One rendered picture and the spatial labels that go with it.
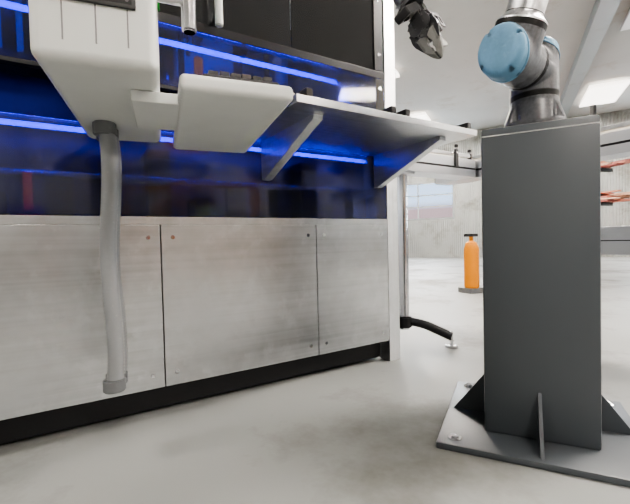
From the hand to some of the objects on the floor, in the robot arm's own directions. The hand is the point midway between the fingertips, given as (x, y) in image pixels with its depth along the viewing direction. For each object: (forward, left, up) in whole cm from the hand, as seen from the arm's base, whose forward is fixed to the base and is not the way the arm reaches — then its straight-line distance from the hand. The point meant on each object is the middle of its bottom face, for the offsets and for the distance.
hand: (437, 54), depth 114 cm
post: (+29, -47, -105) cm, 118 cm away
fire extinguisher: (+14, -278, -105) cm, 297 cm away
